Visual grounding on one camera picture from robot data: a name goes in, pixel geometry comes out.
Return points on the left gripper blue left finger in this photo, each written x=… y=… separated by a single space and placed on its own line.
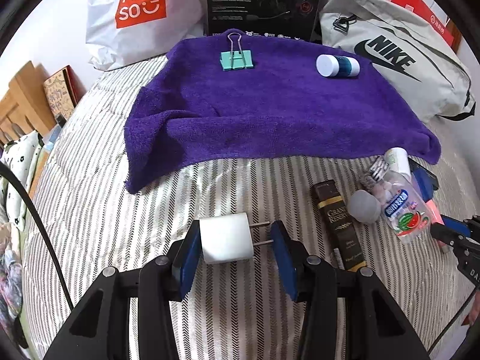
x=186 y=261

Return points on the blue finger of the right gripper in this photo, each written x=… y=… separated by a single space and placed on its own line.
x=456 y=225

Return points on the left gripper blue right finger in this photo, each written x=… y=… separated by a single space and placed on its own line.
x=291 y=256

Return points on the pink tube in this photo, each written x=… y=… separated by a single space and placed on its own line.
x=436 y=218

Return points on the white usb charger plug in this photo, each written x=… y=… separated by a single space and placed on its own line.
x=227 y=238

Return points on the clear watermelon candy bottle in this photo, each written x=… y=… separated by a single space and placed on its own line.
x=401 y=205

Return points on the small grey white lamp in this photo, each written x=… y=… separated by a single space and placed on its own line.
x=364 y=207

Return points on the small white jar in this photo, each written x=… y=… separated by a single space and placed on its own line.
x=397 y=158

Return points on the white blue cylindrical bottle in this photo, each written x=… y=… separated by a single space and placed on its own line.
x=337 y=66

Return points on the teal binder clip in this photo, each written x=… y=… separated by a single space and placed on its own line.
x=236 y=58

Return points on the person's right hand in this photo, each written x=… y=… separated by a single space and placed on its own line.
x=475 y=309

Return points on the striped bed cover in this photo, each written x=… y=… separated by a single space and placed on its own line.
x=234 y=311

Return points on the purple towel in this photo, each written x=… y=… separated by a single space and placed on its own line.
x=194 y=111

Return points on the grey Nike bag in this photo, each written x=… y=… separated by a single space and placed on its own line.
x=406 y=50

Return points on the patterned brown book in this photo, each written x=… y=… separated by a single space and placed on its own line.
x=61 y=93

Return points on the wooden furniture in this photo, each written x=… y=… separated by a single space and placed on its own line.
x=24 y=106

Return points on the small red paper bag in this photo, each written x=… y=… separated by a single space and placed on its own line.
x=420 y=8

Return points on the white Miniso shopping bag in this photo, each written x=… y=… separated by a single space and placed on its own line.
x=122 y=32

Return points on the black Edifier headset box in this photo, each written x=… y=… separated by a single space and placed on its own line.
x=273 y=18

